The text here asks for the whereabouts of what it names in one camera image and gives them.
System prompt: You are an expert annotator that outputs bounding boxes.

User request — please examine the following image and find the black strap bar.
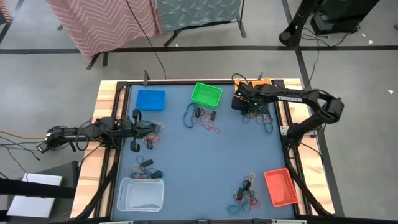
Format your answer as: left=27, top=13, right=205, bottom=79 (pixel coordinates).
left=0, top=177, right=77, bottom=200

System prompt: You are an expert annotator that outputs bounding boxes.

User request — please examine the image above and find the pink chevron cloth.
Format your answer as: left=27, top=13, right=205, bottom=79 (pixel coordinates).
left=45, top=0, right=162, bottom=63

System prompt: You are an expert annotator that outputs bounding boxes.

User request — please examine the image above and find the green plastic basket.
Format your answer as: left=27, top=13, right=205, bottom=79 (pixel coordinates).
left=190, top=82, right=223, bottom=109

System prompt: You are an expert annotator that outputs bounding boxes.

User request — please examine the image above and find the orange floor cable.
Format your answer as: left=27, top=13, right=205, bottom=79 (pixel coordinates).
left=0, top=129, right=47, bottom=141

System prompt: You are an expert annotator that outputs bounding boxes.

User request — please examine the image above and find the teal blue rubber band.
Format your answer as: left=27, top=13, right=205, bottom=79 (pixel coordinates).
left=263, top=114, right=275, bottom=134
left=227, top=198, right=261, bottom=215
left=183, top=102, right=201, bottom=129

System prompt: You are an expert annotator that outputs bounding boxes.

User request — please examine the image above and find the red striped object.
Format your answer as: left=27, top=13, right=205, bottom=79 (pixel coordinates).
left=0, top=0, right=13, bottom=24

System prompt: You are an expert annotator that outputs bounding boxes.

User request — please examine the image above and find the black side table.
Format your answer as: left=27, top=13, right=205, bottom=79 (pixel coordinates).
left=0, top=160, right=81, bottom=224

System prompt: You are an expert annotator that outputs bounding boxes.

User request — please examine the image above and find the green leaf-print cloth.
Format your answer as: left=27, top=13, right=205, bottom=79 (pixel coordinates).
left=154, top=0, right=243, bottom=33

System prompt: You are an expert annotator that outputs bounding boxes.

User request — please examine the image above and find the white flat panel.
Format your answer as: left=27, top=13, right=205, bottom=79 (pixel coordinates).
left=6, top=173, right=63, bottom=218

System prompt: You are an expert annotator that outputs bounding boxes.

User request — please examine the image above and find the yellow orange plastic basket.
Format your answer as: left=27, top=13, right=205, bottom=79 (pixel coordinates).
left=233, top=77, right=273, bottom=90

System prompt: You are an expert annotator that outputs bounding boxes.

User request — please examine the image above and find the clear plastic container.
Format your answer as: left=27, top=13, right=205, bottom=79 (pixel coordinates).
left=116, top=177, right=165, bottom=212

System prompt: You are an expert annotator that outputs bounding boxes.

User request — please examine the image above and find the black aluminium table frame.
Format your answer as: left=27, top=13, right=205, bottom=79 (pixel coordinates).
left=74, top=78, right=346, bottom=224

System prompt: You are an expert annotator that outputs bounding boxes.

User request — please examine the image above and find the red rubber band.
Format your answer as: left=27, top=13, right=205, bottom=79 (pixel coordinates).
left=195, top=112, right=221, bottom=134

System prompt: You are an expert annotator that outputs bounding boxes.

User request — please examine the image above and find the blue grey table mat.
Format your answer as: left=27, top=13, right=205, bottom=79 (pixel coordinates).
left=111, top=83, right=296, bottom=221

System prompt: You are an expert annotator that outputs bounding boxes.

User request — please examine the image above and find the red orange plastic basket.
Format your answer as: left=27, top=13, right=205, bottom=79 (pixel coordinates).
left=263, top=167, right=299, bottom=208

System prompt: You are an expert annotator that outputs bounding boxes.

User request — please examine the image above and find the black floor cable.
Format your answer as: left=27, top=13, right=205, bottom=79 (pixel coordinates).
left=300, top=26, right=361, bottom=91

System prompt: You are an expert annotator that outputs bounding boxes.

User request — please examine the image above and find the black stand post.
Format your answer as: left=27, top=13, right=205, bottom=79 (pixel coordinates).
left=279, top=0, right=324, bottom=47

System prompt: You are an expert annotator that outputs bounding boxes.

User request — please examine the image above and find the blue plastic basket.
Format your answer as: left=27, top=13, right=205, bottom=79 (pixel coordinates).
left=135, top=89, right=166, bottom=112

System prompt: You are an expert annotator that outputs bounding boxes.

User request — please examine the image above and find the black equipment box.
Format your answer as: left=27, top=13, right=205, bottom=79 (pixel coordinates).
left=310, top=0, right=381, bottom=35

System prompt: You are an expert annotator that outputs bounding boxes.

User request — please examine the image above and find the black metal cloth rack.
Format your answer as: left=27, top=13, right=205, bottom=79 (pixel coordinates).
left=57, top=24, right=109, bottom=71
left=163, top=0, right=248, bottom=47

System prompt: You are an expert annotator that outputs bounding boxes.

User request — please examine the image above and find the black hanging cable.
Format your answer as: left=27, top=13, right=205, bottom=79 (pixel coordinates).
left=125, top=0, right=167, bottom=80

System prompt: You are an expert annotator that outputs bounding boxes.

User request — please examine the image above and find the rubber band pile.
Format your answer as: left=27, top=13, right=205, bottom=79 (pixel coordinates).
left=130, top=170, right=164, bottom=180

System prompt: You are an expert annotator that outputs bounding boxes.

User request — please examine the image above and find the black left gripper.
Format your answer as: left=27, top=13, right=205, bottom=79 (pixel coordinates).
left=123, top=108, right=158, bottom=153

